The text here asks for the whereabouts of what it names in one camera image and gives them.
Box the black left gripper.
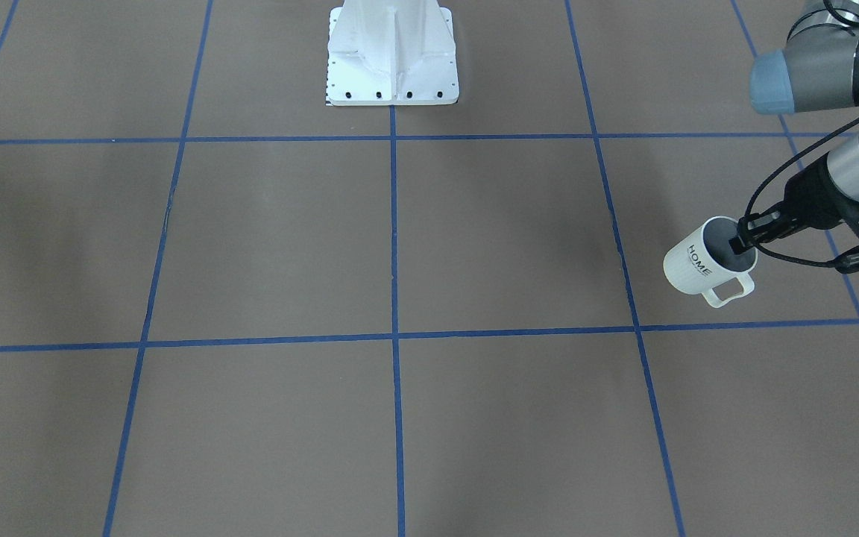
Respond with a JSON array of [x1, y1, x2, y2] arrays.
[[729, 160, 844, 256]]

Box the white mug with HOME text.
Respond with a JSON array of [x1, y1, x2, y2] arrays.
[[662, 216, 759, 309]]

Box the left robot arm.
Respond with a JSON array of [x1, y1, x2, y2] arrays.
[[730, 1, 859, 273]]

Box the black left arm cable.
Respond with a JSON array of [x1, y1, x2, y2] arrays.
[[743, 101, 859, 268]]

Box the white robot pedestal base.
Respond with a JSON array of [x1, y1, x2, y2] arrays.
[[325, 1, 460, 107]]

